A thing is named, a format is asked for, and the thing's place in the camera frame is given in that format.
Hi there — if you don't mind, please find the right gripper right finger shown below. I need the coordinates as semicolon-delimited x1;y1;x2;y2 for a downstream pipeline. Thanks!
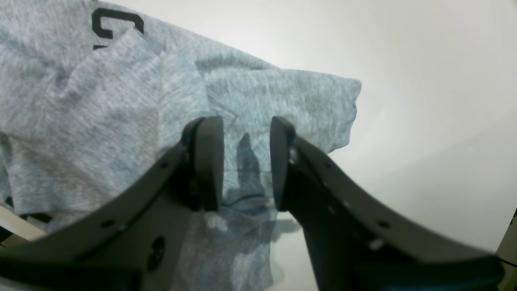
270;116;504;291

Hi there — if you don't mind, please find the grey T-shirt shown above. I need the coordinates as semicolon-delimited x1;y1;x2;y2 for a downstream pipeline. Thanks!
0;0;361;291

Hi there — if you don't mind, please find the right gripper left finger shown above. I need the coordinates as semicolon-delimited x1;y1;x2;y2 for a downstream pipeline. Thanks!
1;116;225;291

